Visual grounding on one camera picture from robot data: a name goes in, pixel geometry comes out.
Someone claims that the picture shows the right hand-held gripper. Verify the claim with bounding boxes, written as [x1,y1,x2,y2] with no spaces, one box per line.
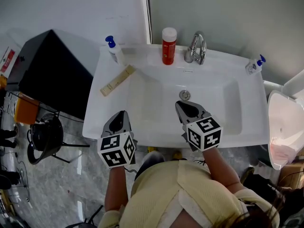
[175,100,224,152]

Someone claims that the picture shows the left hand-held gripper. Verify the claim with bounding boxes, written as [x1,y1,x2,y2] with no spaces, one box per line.
[97,110,139,170]

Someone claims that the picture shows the beige toiletry item box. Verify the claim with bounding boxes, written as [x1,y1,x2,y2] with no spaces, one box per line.
[99,64,137,97]

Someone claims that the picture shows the person's right forearm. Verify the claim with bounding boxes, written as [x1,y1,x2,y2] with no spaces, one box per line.
[201,147,241,195]

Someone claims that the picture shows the person's left forearm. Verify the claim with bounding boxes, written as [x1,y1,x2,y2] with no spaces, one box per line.
[104,166,130,212]

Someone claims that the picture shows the white sink counter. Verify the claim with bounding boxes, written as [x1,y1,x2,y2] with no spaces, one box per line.
[82,44,270,149]

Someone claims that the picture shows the person's pale yellow shirt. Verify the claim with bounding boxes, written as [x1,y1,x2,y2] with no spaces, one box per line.
[98,160,281,228]

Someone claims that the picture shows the black metal chair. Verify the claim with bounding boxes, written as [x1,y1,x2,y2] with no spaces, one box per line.
[26,112,91,166]

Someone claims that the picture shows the white toilet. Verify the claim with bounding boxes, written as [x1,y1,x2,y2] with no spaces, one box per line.
[266,69,304,171]

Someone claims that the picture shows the chrome faucet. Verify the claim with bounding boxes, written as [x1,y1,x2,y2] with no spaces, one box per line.
[184,31,207,66]

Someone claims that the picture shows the small white blue pump bottle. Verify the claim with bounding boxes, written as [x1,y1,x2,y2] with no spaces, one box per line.
[245,54,266,76]

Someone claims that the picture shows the white pipe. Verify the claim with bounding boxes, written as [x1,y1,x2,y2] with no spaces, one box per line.
[263,80,284,93]

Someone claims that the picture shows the orange bottle with white cap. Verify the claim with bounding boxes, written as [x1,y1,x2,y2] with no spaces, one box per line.
[161,27,178,66]

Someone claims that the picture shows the cardboard box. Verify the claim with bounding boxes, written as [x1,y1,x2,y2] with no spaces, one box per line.
[278,160,304,190]

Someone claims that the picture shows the tall white blue pump bottle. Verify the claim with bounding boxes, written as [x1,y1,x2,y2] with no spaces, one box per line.
[104,35,126,67]

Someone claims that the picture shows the orange box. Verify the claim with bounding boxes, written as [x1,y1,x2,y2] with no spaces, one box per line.
[14,92,40,125]

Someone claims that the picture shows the black cabinet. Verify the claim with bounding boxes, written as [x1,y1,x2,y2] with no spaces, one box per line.
[5,29,95,121]

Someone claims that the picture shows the red and white sign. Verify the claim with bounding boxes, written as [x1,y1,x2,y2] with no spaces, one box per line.
[0,47,16,74]

